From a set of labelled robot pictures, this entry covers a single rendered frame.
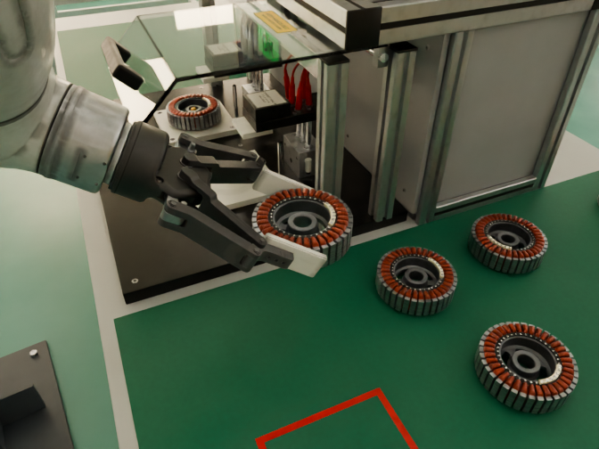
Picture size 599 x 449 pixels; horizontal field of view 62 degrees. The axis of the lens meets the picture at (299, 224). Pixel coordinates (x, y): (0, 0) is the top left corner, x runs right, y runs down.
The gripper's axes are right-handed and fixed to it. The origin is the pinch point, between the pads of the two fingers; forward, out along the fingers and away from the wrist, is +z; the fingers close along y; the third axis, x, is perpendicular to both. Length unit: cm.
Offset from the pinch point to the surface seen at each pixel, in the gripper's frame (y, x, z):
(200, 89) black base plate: -73, -23, -8
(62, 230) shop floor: -117, -123, -27
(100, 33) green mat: -123, -42, -37
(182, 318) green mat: -3.0, -23.6, -4.8
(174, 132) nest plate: -50, -24, -11
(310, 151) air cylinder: -33.3, -7.0, 9.6
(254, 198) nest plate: -25.8, -15.7, 2.7
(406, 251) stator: -10.0, -4.3, 21.9
